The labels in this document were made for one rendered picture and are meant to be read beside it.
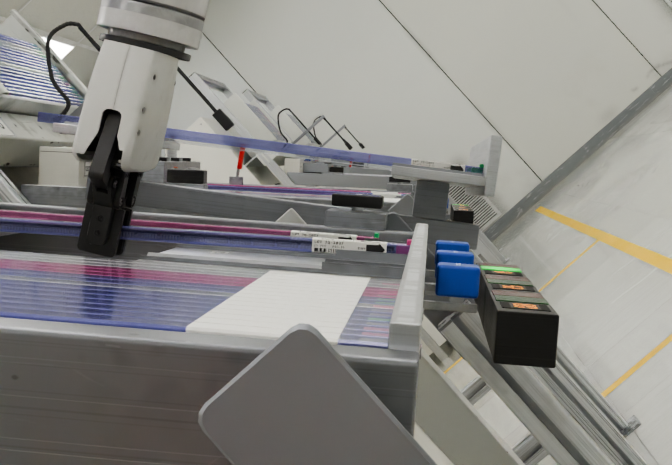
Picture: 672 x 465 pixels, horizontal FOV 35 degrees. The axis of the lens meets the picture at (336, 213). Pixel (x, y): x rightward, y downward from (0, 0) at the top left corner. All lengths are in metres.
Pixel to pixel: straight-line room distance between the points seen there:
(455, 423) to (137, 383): 0.94
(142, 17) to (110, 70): 0.05
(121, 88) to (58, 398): 0.48
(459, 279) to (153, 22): 0.31
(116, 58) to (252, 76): 7.76
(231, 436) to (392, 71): 8.18
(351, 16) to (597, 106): 2.02
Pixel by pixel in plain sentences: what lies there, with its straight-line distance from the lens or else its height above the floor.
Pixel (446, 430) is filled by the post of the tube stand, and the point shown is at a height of 0.52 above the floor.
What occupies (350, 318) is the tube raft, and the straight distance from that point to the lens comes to 0.48.
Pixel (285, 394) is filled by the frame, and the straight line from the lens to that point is 0.35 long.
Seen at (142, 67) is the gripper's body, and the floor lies 0.97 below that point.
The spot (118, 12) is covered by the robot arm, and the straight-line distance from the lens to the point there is 0.87.
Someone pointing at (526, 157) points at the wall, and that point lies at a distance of 8.50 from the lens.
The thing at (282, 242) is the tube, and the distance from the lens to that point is 0.87.
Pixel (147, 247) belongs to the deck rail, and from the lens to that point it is 1.10.
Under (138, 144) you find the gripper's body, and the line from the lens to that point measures 0.87.
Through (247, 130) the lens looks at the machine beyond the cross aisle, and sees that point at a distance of 5.46.
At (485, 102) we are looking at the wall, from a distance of 8.49.
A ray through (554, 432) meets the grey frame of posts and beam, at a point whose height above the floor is 0.48.
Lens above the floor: 0.77
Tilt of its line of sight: 1 degrees up
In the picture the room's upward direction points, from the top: 42 degrees counter-clockwise
